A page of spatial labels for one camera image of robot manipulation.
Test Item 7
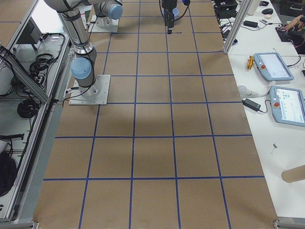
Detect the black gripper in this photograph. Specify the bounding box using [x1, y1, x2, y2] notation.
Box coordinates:
[161, 0, 177, 34]

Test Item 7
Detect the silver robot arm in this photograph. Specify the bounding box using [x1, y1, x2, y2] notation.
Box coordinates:
[94, 0, 177, 34]
[45, 0, 101, 97]

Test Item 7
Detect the blue bowl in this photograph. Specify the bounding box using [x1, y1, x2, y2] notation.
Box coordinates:
[162, 8, 179, 20]

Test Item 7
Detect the yellow screwdriver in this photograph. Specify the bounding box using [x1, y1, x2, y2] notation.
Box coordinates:
[247, 56, 254, 70]

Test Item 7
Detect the white light bulb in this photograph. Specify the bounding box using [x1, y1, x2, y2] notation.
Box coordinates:
[238, 85, 260, 98]

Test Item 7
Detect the upper teach pendant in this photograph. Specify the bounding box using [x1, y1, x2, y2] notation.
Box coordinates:
[254, 52, 294, 81]

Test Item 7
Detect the teach pendant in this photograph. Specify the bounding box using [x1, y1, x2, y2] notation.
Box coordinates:
[270, 86, 305, 127]
[254, 52, 294, 81]

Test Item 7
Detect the black power adapter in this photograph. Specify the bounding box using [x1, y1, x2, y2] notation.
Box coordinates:
[242, 98, 261, 112]

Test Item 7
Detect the lower teach pendant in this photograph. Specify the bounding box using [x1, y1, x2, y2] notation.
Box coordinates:
[270, 86, 305, 127]

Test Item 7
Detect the cardboard tube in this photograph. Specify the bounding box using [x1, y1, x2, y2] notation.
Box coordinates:
[281, 165, 305, 183]

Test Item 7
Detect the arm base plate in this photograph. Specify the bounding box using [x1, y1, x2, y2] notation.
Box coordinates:
[88, 15, 119, 33]
[69, 74, 111, 105]

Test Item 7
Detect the aluminium frame post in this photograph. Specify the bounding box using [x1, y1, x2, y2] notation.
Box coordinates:
[223, 0, 252, 54]

